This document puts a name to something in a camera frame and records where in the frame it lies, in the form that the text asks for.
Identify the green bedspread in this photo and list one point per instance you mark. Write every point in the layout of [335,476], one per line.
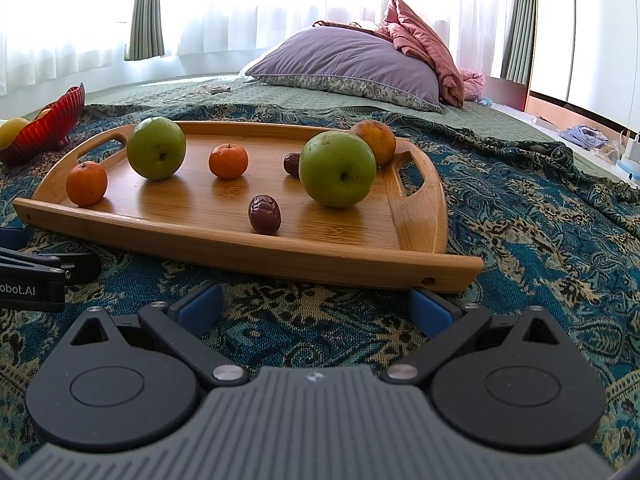
[320,100]

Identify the orange fruit in bowl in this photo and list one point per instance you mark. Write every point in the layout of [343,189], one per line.
[45,113]

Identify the purple pillow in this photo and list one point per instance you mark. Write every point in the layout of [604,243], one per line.
[350,62]

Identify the red jujube date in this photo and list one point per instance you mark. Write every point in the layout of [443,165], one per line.
[265,214]
[291,164]

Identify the red glass bowl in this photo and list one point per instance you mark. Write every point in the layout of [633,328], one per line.
[45,130]

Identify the small pink cloth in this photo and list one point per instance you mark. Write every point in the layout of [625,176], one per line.
[472,84]

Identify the green curtain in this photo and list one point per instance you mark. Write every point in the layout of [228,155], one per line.
[145,10]
[520,20]

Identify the yellow lemon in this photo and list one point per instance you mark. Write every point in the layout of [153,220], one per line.
[12,132]

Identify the lilac clothes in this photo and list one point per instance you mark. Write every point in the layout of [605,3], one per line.
[582,136]

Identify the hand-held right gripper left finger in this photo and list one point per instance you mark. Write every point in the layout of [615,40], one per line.
[197,307]

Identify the green apple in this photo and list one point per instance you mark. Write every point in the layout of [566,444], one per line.
[337,168]
[156,148]

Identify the white device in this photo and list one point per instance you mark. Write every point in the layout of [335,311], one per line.
[631,157]

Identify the white sheer curtain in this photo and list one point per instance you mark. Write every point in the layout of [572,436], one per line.
[310,0]

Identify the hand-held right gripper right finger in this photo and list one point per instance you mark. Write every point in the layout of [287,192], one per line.
[427,310]

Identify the small orange tangerine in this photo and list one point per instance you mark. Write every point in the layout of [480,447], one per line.
[228,161]
[86,183]

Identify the white wardrobe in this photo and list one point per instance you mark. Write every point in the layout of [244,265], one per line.
[590,35]

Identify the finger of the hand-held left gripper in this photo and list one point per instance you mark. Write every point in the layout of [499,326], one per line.
[75,266]
[12,238]

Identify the large orange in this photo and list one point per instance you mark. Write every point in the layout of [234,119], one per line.
[380,140]

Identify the blue patterned blanket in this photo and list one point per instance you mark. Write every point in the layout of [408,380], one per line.
[525,240]

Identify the pink quilt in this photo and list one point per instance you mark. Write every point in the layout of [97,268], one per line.
[425,45]

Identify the wooden serving tray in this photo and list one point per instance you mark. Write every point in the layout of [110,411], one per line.
[200,220]

